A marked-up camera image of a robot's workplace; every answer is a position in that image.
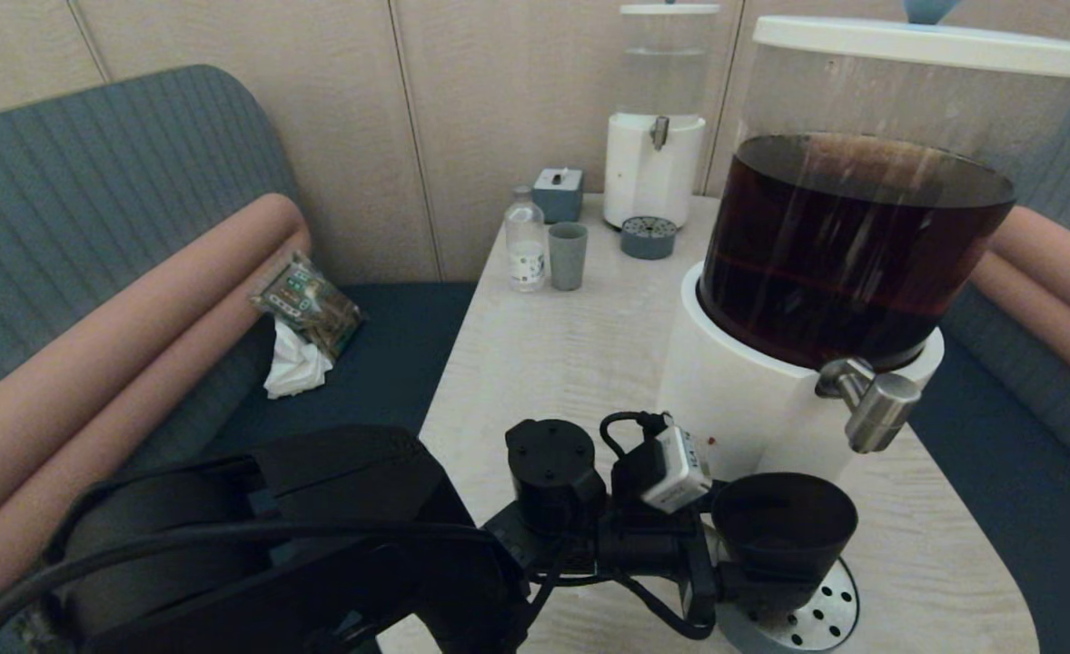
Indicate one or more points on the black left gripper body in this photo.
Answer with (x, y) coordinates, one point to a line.
(644, 545)

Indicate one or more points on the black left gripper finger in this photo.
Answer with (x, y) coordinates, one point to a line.
(733, 583)
(713, 500)

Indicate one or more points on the black plastic cup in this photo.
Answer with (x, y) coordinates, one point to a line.
(785, 518)

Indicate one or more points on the large silver dispenser tap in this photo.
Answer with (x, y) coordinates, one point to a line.
(878, 411)

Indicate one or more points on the large dark tea dispenser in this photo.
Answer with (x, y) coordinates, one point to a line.
(771, 272)

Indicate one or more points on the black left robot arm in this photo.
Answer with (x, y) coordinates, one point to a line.
(344, 509)

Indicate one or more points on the grey plastic cup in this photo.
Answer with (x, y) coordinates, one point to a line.
(569, 260)

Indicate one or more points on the large grey perforated drip tray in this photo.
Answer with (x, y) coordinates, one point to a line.
(817, 622)

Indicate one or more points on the small grey drip tray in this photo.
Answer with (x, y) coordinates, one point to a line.
(648, 241)

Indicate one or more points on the clear plastic bottle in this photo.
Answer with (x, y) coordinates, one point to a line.
(526, 243)

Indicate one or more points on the small clear water dispenser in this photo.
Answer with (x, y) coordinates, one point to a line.
(648, 182)

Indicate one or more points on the grey tissue box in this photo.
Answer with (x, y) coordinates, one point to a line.
(558, 200)

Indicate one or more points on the small silver dispenser tap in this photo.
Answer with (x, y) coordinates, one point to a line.
(658, 133)

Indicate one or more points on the pink bolster cushion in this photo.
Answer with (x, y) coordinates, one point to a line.
(1062, 263)
(90, 445)
(135, 309)
(1044, 327)

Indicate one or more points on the white crumpled tissue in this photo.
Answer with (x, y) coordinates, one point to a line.
(297, 368)

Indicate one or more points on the green snack packet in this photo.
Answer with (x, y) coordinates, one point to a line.
(312, 307)

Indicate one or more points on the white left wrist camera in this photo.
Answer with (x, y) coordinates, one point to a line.
(678, 472)

